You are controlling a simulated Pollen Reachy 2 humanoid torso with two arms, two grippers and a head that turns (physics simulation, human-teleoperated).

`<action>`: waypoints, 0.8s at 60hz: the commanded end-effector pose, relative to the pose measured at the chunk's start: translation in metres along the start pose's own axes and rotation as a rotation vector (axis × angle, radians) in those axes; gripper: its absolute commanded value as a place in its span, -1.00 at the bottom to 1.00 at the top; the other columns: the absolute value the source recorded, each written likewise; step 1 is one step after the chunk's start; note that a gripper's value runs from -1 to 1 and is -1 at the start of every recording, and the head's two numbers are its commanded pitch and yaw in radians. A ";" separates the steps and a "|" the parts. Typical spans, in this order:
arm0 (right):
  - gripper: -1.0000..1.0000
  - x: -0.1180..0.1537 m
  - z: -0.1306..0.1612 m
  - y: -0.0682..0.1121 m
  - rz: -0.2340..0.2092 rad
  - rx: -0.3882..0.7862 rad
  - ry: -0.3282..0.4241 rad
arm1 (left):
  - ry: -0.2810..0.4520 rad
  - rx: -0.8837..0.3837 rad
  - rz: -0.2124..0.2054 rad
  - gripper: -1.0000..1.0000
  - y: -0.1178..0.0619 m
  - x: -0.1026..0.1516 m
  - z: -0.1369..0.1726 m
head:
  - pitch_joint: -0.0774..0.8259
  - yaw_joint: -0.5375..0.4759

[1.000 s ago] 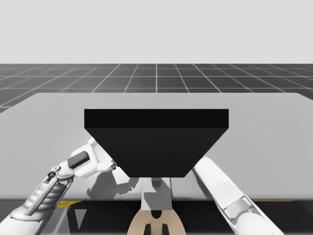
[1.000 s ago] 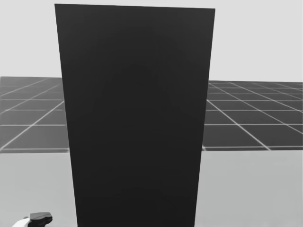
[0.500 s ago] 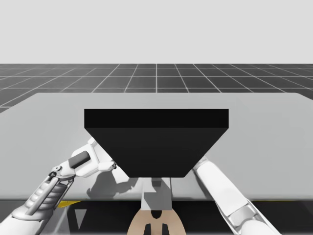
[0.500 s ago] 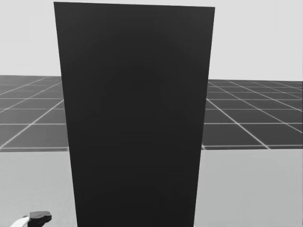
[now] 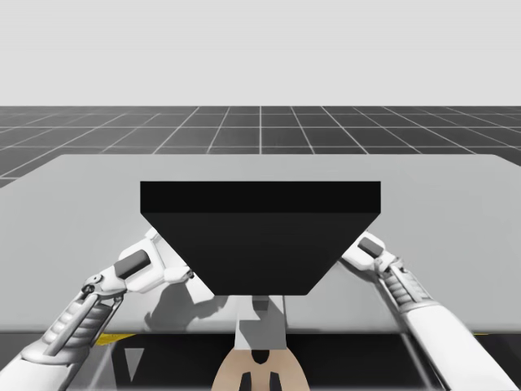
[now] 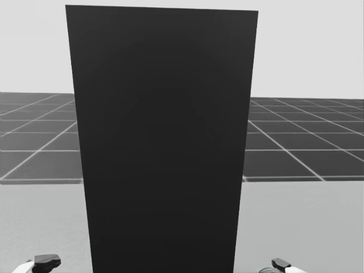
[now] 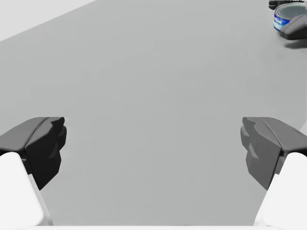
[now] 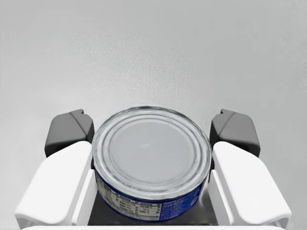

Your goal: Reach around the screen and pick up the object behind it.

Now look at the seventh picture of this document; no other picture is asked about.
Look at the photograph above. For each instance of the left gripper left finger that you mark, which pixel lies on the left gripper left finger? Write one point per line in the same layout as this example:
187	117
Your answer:
36	148

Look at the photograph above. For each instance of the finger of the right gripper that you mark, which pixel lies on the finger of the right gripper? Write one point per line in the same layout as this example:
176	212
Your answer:
274	4
296	27

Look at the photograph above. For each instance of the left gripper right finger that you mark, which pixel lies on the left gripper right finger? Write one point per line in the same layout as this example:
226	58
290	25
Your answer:
266	148

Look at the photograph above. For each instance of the blue can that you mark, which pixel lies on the blue can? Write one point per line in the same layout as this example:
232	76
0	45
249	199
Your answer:
283	13

